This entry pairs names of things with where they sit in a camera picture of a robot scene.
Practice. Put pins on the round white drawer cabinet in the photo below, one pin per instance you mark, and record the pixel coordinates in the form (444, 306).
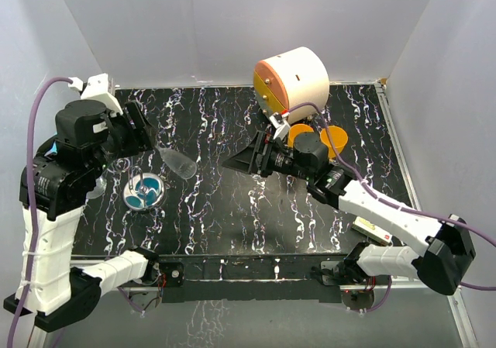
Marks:
(296, 81)

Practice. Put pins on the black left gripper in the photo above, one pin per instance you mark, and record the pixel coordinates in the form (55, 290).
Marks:
(141, 136)

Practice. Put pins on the aluminium frame rail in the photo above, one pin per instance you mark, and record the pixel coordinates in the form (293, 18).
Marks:
(224, 212)

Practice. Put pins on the chrome wine glass rack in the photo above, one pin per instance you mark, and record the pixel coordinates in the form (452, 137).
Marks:
(143, 190)

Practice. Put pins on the yellow wine glass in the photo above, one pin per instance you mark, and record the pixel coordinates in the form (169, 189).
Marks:
(296, 130)
(339, 139)

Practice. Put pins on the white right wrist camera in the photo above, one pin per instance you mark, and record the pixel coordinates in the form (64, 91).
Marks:
(279, 121)

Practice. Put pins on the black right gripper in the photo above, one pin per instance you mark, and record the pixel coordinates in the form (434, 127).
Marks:
(243, 161)

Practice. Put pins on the blue wine glass near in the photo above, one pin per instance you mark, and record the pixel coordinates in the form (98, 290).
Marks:
(53, 149)

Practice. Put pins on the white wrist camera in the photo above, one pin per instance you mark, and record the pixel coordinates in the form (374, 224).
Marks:
(99, 88)
(279, 121)

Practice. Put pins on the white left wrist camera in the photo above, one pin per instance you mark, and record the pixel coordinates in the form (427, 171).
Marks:
(99, 88)

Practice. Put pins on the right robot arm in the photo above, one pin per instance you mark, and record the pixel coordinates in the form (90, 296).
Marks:
(435, 251)

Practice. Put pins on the small yellow white box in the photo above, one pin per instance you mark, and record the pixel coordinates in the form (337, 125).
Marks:
(372, 231)

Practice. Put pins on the clear wine glass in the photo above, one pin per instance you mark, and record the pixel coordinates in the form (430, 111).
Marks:
(180, 164)

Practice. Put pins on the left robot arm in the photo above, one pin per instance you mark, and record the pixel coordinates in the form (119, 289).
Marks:
(53, 191)

